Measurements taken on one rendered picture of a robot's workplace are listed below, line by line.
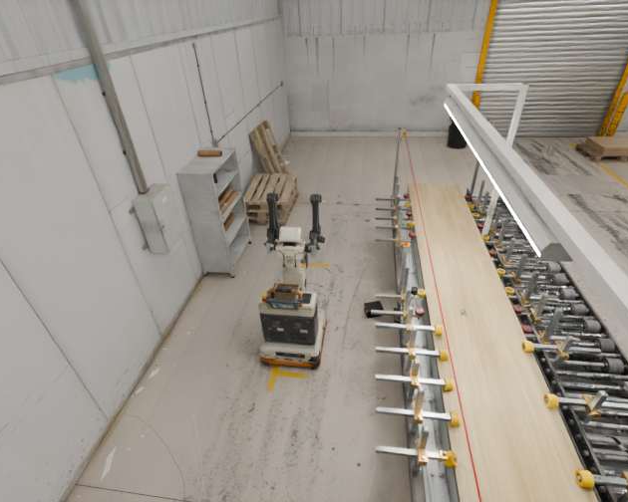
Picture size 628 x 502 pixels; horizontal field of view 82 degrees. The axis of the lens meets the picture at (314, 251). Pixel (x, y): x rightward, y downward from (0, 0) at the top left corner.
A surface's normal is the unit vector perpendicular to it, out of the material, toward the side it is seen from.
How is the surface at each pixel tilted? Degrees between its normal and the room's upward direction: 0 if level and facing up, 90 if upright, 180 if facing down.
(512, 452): 0
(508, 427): 0
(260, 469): 0
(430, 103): 90
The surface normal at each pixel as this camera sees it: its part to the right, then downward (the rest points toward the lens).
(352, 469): -0.04, -0.82
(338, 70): -0.14, 0.57
